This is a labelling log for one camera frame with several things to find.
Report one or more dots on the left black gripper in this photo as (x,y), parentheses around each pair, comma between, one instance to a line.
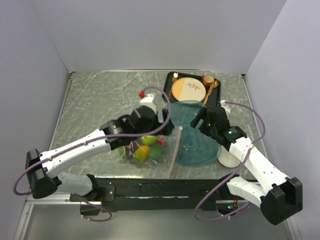
(157,124)

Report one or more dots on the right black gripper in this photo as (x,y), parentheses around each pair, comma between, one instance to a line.
(202,114)

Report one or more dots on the green apple toy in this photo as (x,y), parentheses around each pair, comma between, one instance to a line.
(149,140)

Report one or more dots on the red chili toy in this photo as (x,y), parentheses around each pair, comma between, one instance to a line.
(161,141)

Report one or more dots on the red apple toy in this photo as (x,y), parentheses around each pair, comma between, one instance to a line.
(130,150)

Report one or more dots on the yellow green mango toy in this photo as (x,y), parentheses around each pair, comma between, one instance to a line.
(142,153)

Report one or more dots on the green bell pepper toy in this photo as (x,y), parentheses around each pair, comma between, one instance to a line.
(156,153)

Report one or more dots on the clear zip top bag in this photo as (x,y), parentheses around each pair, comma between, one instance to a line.
(150,169)

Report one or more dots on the green lime toy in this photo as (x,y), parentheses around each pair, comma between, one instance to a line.
(121,151)

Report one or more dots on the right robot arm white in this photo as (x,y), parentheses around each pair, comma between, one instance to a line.
(278,196)

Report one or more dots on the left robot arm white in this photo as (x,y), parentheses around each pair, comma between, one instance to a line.
(45,171)

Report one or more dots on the teal plastic food container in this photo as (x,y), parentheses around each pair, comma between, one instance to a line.
(194,148)

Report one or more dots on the black serving tray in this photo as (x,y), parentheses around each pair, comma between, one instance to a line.
(214,98)

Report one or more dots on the cream orange plate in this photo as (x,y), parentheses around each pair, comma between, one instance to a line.
(188,89)

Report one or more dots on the gold spoon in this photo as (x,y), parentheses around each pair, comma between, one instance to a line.
(214,85)

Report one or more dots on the orange small cup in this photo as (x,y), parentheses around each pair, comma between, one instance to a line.
(207,80)

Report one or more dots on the gold fork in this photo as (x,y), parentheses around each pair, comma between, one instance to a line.
(174,79)

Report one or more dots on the white bowl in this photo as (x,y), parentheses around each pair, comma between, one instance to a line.
(227,159)

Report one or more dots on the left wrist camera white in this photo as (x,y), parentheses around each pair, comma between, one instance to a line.
(148,100)

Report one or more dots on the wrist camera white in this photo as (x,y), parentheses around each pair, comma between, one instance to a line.
(148,100)
(225,106)

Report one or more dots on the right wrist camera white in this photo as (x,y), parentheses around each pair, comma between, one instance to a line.
(225,106)

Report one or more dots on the black base frame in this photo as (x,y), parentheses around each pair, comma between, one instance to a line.
(138,194)

